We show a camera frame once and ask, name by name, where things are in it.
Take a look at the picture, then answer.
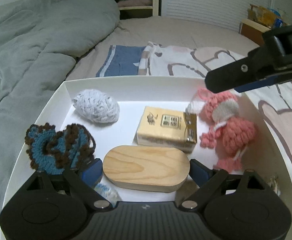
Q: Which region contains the pink crochet doll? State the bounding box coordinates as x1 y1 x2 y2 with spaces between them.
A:
186 88 257 173

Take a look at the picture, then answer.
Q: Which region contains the oval wooden box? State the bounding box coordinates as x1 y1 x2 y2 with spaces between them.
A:
103 146 190 192

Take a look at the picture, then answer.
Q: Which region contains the brown paper bag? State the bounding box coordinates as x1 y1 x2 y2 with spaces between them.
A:
247 4 281 28

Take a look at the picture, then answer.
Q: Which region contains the white shallow cardboard tray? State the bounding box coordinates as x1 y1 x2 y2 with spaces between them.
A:
0 76 292 240

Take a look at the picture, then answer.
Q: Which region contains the grey crochet mouse toy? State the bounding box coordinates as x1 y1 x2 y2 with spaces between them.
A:
175 180 198 205

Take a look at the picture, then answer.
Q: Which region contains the dark blue crochet toy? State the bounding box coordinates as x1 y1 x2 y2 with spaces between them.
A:
25 122 96 175

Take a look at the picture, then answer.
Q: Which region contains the blue pepsi can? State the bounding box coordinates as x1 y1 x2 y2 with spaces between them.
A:
273 18 284 29

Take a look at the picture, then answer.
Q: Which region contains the wooden bed headboard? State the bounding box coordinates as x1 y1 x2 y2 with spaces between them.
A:
239 19 270 46

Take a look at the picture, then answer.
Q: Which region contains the teal foil bundle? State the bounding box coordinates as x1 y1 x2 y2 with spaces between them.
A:
93 183 122 206

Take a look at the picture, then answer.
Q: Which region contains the grey green quilt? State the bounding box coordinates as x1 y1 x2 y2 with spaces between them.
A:
0 0 121 240

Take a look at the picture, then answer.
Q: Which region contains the yellow tissue pack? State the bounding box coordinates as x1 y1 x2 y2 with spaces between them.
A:
136 106 197 153

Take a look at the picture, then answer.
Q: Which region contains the multicolour braided yarn knot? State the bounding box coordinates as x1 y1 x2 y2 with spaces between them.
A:
267 176 281 196

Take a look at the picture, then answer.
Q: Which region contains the white crochet ball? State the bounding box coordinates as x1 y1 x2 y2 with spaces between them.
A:
72 89 120 124

